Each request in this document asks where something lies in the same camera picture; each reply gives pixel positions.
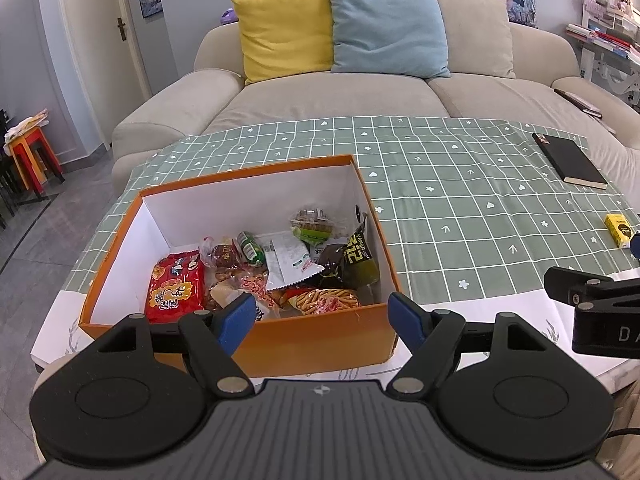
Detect clear nut snack bag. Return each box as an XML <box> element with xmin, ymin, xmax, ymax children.
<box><xmin>204</xmin><ymin>268</ymin><xmax>259</xmax><ymax>311</ymax></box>

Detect dried meat snack pack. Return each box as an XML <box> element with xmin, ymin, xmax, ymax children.
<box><xmin>235</xmin><ymin>269</ymin><xmax>280</xmax><ymax>311</ymax></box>

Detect small chocolate snack pack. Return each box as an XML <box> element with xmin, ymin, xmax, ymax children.
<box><xmin>198</xmin><ymin>236</ymin><xmax>240</xmax><ymax>269</ymax></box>

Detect green candy wrapper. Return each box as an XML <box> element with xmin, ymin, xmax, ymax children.
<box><xmin>236</xmin><ymin>231</ymin><xmax>266</xmax><ymax>266</ymax></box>

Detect red fries snack bag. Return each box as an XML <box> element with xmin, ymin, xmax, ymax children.
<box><xmin>288</xmin><ymin>288</ymin><xmax>361</xmax><ymax>315</ymax></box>

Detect silver white sachet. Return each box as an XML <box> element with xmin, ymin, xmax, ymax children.
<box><xmin>258</xmin><ymin>232</ymin><xmax>324</xmax><ymax>292</ymax></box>

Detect black green snack bag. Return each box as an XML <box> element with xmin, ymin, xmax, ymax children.
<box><xmin>318</xmin><ymin>216</ymin><xmax>380</xmax><ymax>289</ymax></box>

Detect clear cake snack pack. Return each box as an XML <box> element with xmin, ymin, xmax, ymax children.
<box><xmin>290</xmin><ymin>208</ymin><xmax>346</xmax><ymax>246</ymax></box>

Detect yellow tissue pack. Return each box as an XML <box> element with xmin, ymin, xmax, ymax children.
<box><xmin>604</xmin><ymin>214</ymin><xmax>634</xmax><ymax>249</ymax></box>

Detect black notebook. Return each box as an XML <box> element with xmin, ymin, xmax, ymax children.
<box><xmin>532</xmin><ymin>133</ymin><xmax>608</xmax><ymax>190</ymax></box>

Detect green checked tablecloth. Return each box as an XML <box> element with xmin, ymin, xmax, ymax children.
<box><xmin>64</xmin><ymin>116</ymin><xmax>639</xmax><ymax>304</ymax></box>

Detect dark book on sofa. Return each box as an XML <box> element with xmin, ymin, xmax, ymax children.
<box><xmin>554</xmin><ymin>89</ymin><xmax>602</xmax><ymax>119</ymax></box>

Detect orange cardboard box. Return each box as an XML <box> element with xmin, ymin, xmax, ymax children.
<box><xmin>79</xmin><ymin>155</ymin><xmax>399</xmax><ymax>379</ymax></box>

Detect beige sofa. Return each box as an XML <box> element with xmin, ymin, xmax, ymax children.
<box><xmin>112</xmin><ymin>21</ymin><xmax>639</xmax><ymax>203</ymax></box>

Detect white magazine rack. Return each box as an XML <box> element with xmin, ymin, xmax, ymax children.
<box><xmin>565</xmin><ymin>0</ymin><xmax>639</xmax><ymax>110</ymax></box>

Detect beige cushion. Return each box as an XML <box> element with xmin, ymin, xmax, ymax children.
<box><xmin>437</xmin><ymin>0</ymin><xmax>515</xmax><ymax>78</ymax></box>

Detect red orange stool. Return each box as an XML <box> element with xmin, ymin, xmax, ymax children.
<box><xmin>6</xmin><ymin>126</ymin><xmax>64</xmax><ymax>200</ymax></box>

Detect light blue cushion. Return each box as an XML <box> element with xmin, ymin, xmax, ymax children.
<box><xmin>330</xmin><ymin>0</ymin><xmax>449</xmax><ymax>80</ymax></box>

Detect yellow cushion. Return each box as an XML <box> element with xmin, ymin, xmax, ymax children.
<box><xmin>232</xmin><ymin>0</ymin><xmax>333</xmax><ymax>84</ymax></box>

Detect white door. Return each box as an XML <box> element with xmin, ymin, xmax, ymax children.
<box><xmin>61</xmin><ymin>0</ymin><xmax>150</xmax><ymax>148</ymax></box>

